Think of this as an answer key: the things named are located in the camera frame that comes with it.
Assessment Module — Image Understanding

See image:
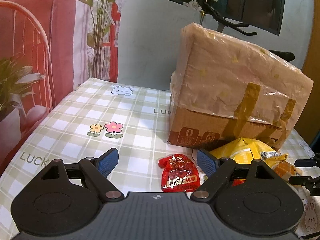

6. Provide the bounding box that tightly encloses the large yellow chip bag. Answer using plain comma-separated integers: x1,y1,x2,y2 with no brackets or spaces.
210,138,289,168

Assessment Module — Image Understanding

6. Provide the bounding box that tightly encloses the red printed curtain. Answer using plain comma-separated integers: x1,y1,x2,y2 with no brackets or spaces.
1,0,123,170

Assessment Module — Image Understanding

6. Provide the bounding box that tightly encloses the taped cardboard box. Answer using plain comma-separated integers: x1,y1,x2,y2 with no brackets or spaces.
168,23,313,150

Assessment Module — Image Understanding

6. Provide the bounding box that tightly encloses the red barcode snack packet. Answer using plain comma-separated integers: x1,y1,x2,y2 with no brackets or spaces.
232,179,246,186

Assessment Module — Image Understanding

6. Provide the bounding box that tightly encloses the red jerky snack packet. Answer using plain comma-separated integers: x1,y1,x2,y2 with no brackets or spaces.
158,154,200,192

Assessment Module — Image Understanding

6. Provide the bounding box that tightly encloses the black exercise bike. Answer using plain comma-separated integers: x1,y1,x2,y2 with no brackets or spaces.
183,0,296,62

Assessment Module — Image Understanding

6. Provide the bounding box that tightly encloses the small yellow snack packet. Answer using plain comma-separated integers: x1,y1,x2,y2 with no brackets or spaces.
272,161,303,182

